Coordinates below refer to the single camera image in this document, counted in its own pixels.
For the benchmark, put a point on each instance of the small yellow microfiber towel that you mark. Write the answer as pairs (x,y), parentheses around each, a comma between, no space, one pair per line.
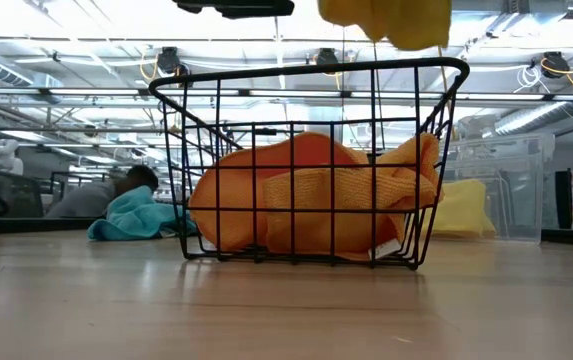
(406,25)

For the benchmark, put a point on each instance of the orange microfiber towel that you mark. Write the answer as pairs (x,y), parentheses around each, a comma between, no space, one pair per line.
(236,190)
(353,192)

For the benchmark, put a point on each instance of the blue microfiber towel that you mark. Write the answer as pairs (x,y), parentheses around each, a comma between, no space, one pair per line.
(136,215)

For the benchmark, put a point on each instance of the large yellow microfiber towel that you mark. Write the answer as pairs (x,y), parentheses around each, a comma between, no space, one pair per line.
(461,210)

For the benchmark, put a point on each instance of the person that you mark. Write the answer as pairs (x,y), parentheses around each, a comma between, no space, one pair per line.
(91,200)

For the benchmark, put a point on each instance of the white figurine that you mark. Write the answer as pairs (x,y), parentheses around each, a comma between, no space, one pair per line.
(3,157)

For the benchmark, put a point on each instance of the black mesh chair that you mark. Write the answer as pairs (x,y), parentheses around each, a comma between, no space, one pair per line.
(16,195)

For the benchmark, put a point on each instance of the clear plastic bin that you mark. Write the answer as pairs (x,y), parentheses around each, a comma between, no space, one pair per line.
(526,200)

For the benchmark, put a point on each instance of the silver ventilation duct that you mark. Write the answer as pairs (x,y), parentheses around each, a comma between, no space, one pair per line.
(531,117)

